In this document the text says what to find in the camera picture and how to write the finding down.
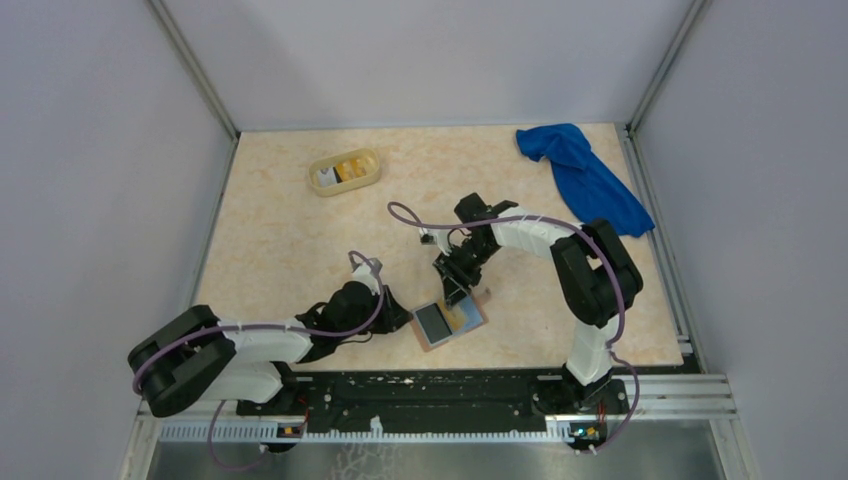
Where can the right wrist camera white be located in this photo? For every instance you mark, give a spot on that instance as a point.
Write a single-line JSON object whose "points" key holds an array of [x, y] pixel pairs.
{"points": [[428, 236]]}

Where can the tan leather card holder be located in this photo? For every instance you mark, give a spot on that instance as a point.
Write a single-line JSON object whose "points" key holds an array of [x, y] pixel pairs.
{"points": [[465, 317]]}

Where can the white black card in tray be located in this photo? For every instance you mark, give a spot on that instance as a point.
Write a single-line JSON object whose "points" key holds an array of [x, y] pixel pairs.
{"points": [[326, 177]]}

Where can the blue cloth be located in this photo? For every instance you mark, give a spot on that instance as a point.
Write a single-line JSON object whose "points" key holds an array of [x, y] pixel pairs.
{"points": [[587, 186]]}

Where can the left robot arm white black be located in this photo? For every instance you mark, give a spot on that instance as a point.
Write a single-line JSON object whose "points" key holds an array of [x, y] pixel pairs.
{"points": [[199, 356]]}

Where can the yellow credit cards stack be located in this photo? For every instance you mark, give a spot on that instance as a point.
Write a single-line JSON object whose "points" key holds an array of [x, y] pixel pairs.
{"points": [[351, 167]]}

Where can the cream plastic tray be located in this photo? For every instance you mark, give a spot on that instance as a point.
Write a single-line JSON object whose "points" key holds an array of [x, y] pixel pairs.
{"points": [[374, 173]]}

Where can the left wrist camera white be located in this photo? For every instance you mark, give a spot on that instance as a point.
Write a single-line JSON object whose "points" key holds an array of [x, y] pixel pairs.
{"points": [[368, 273]]}

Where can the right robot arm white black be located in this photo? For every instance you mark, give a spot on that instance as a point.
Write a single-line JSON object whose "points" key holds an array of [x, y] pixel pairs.
{"points": [[598, 278]]}

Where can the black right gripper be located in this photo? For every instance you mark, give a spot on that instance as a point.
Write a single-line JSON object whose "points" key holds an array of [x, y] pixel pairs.
{"points": [[454, 289]]}

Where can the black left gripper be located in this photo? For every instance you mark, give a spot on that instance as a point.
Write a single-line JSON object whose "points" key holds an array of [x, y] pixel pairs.
{"points": [[393, 315]]}

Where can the aluminium frame rail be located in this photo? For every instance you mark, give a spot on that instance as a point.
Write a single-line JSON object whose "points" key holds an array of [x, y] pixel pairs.
{"points": [[653, 397]]}

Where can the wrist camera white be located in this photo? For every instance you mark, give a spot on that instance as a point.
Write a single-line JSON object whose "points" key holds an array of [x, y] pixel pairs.
{"points": [[428, 236], [368, 273]]}

